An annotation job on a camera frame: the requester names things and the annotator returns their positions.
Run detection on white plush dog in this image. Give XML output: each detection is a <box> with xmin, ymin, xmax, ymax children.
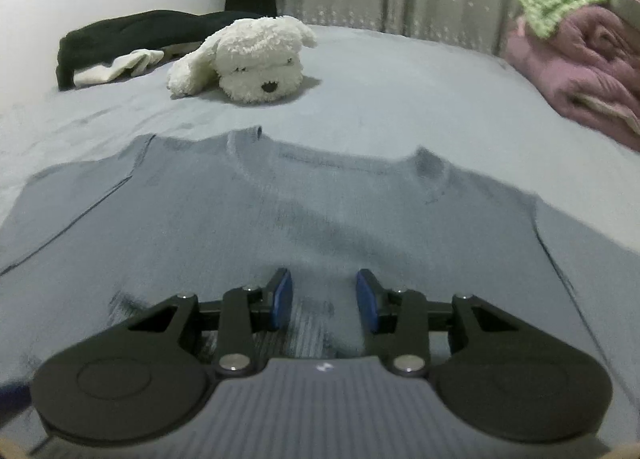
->
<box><xmin>166</xmin><ymin>16</ymin><xmax>318</xmax><ymax>104</ymax></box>

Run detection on grey knit sweater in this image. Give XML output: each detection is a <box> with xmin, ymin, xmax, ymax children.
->
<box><xmin>0</xmin><ymin>126</ymin><xmax>640</xmax><ymax>390</ymax></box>

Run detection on grey bed sheet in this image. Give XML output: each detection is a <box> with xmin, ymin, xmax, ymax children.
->
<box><xmin>0</xmin><ymin>24</ymin><xmax>640</xmax><ymax>390</ymax></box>

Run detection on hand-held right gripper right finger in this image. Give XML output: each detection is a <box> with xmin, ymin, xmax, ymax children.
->
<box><xmin>354</xmin><ymin>268</ymin><xmax>527</xmax><ymax>380</ymax></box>

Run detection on pink folded quilt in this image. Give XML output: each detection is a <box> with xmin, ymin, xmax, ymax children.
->
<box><xmin>502</xmin><ymin>1</ymin><xmax>640</xmax><ymax>152</ymax></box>

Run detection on black garment with white sock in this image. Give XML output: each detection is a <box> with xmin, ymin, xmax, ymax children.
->
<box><xmin>56</xmin><ymin>10</ymin><xmax>266</xmax><ymax>91</ymax></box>

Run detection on white cloth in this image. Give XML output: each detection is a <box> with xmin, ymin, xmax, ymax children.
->
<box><xmin>74</xmin><ymin>49</ymin><xmax>166</xmax><ymax>87</ymax></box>

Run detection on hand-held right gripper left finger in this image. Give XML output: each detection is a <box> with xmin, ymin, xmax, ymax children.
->
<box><xmin>127</xmin><ymin>266</ymin><xmax>294</xmax><ymax>378</ymax></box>

